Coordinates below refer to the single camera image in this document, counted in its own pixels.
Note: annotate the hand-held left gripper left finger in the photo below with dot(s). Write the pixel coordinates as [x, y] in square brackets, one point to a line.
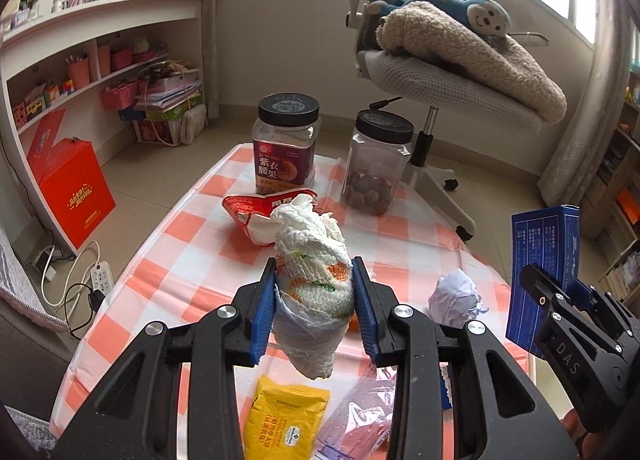
[264, 320]

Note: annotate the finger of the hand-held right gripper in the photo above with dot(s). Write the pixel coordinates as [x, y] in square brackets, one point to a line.
[542, 292]
[590, 296]

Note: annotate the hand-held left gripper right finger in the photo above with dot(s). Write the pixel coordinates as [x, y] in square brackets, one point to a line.
[366, 320]

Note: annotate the blue printed cardboard box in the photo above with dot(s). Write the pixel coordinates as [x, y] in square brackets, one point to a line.
[542, 250]

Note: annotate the white tissue wad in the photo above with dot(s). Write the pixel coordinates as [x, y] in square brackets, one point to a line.
[310, 260]

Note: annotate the person's right hand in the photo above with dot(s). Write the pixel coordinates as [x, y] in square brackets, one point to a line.
[575, 427]

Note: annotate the crumpled white paper ball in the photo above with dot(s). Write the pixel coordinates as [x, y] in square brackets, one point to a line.
[457, 297]

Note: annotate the orange checked tablecloth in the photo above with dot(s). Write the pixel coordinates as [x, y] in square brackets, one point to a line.
[200, 250]

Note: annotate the yellow packet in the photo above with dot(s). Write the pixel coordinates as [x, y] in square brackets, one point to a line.
[285, 415]

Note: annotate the wooden bookshelf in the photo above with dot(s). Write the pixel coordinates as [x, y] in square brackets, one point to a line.
[617, 200]

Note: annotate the clear plastic bag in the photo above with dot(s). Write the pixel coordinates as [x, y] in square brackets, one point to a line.
[360, 420]

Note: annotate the red snack wrapper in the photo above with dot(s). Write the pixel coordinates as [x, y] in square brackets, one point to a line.
[250, 212]

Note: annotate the clear jar with brown nuts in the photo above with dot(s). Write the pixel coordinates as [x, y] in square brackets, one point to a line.
[375, 165]

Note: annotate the nut jar with purple label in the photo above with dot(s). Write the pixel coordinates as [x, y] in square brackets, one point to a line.
[285, 160]

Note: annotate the white power strip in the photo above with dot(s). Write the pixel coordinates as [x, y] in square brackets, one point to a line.
[102, 277]

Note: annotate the beige window curtain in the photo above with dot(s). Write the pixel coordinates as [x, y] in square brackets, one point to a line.
[585, 115]

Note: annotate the white fuzzy bag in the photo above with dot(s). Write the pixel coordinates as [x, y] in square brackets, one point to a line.
[194, 125]

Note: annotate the white charger block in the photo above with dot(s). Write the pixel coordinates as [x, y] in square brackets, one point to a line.
[47, 267]

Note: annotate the white office chair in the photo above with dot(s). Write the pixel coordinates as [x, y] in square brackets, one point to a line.
[450, 85]

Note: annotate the beige fleece blanket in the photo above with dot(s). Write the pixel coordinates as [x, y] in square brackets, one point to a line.
[480, 65]

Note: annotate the red gift box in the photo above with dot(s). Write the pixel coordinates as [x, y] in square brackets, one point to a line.
[70, 180]

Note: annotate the grey quilted cushion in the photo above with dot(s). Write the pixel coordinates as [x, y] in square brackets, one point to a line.
[25, 290]

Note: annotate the stack of papers and books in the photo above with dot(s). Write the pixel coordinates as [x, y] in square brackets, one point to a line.
[170, 92]

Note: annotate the pink mesh basket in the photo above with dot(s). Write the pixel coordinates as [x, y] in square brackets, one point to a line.
[120, 95]

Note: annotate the pink pen holder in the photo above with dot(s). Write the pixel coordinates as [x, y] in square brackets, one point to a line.
[78, 75]

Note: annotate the blue monkey plush toy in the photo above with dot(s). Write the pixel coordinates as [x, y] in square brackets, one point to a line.
[440, 2]

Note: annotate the white shelf unit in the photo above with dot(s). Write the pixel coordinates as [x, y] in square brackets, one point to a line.
[100, 15]

